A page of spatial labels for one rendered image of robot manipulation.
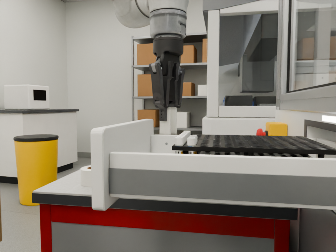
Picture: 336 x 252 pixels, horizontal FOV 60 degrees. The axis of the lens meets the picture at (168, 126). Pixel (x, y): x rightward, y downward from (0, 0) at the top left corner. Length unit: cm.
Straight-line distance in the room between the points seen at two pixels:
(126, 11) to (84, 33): 479
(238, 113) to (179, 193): 94
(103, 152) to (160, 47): 38
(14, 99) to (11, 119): 41
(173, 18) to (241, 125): 71
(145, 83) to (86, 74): 138
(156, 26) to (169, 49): 6
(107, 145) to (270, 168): 21
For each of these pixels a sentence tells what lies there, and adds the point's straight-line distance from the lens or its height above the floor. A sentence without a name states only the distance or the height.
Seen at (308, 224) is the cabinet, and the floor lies 73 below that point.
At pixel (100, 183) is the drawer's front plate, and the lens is 40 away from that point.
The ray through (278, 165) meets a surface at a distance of 38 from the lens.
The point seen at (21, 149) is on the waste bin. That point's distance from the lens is 305.
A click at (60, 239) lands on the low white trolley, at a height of 64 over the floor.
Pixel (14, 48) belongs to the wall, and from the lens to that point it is 480.
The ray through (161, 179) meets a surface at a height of 86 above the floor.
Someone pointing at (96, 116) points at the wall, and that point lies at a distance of 538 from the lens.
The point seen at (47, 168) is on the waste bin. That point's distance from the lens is 306.
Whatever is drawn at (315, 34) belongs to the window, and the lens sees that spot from 69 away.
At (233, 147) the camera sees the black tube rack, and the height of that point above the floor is 90.
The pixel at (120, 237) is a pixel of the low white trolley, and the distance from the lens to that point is 71.
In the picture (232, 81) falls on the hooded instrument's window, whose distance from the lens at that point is 132.
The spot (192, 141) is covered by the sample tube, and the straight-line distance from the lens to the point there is 41.
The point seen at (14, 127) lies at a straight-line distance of 388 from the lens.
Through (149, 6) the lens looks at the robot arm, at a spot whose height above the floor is 120.
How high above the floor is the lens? 96
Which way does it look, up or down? 4 degrees down
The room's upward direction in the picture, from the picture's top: straight up
